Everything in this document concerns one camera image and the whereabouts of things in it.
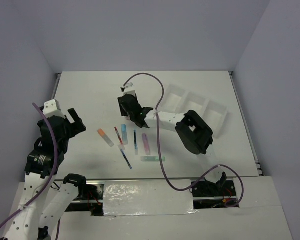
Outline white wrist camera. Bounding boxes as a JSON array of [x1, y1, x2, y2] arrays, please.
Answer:
[[120, 82, 136, 97], [42, 99, 65, 119]]

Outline purple highlighter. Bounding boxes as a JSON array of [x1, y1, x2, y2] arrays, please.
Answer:
[[141, 133, 151, 156]]

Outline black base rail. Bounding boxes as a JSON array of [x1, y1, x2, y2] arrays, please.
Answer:
[[65, 180, 240, 217]]

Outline blue highlighter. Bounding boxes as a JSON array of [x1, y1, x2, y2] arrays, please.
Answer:
[[121, 124, 129, 145]]

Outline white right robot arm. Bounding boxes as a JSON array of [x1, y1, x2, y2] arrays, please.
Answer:
[[118, 94, 227, 196]]

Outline blue pen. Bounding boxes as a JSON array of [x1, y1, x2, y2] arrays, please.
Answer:
[[118, 145, 133, 170]]

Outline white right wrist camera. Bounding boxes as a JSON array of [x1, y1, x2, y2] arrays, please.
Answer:
[[120, 82, 136, 97]]

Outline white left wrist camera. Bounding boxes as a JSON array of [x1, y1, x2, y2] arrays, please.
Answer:
[[42, 99, 65, 119]]

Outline silver foil tape sheet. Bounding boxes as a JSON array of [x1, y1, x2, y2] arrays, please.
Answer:
[[103, 180, 196, 217]]

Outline orange highlighter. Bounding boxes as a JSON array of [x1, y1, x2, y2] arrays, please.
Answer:
[[97, 128, 114, 147]]

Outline green highlighter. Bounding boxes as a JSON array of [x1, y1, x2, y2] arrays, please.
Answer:
[[140, 156, 160, 162]]

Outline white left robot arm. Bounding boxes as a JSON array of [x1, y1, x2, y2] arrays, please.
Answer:
[[3, 107, 88, 240]]

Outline red pen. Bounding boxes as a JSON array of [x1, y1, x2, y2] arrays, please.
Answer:
[[114, 126, 123, 146]]

